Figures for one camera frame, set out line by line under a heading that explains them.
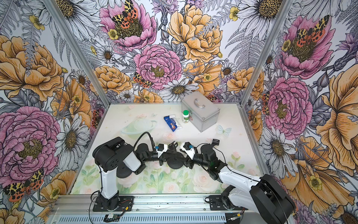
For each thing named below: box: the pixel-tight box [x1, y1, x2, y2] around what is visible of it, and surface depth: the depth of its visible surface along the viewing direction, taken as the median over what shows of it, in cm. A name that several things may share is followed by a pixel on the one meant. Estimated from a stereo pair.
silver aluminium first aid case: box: [181, 91, 221, 133], surface depth 101 cm
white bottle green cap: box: [182, 109, 190, 124], surface depth 106 cm
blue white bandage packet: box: [163, 114, 183, 133], surface depth 107 cm
